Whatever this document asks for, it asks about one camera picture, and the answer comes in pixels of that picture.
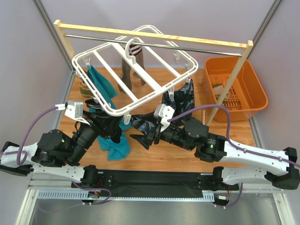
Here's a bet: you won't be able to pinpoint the beige maroon-cuffed sock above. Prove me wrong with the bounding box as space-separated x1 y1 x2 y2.
130 45 146 86
118 43 133 94

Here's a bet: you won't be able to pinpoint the dark patterned shorts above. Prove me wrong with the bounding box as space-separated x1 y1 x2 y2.
131 78 195 135

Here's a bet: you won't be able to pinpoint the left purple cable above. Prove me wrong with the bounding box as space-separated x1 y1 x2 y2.
0 106 59 166

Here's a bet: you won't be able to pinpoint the white clip holding shorts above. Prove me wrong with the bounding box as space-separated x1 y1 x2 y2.
168 87 175 104

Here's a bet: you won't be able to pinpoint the wooden clothes rack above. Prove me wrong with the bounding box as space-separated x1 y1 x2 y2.
53 20 254 121

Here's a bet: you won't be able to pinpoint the orange laundry basket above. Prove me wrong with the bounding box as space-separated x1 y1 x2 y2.
202 57 268 121

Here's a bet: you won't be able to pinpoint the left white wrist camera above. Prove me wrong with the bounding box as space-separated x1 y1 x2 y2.
55 100 90 125

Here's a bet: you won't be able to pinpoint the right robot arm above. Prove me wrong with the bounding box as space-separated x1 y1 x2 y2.
131 115 300 190

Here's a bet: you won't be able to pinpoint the teal towel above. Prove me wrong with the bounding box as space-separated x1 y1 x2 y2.
86 65 132 161

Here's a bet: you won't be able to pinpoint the white hanger clip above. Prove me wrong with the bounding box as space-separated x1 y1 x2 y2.
123 114 131 125

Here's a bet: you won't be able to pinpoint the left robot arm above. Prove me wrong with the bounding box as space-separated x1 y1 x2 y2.
0 111 122 188

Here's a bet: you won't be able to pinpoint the white plastic clip hanger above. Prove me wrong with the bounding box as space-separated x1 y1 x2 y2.
72 25 198 117

